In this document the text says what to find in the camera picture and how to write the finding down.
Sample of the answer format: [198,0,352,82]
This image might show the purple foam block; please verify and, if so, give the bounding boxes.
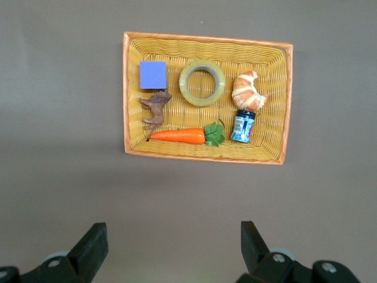
[138,61,168,90]

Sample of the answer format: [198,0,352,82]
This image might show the toy croissant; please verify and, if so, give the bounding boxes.
[232,70,270,112]

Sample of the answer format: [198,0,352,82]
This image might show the brown toy lion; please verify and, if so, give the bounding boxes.
[138,89,173,130]

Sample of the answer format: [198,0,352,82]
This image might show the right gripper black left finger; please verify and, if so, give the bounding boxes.
[0,222,109,283]

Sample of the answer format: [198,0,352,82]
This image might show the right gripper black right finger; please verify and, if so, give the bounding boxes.
[235,220,362,283]

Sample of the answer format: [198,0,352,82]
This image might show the yellow wicker basket orange rim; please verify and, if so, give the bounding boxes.
[122,31,295,166]

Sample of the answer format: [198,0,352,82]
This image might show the clear yellowish tape roll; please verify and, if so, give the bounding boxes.
[178,58,226,107]

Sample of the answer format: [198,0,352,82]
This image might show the orange toy carrot green leaves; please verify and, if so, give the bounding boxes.
[145,119,227,147]

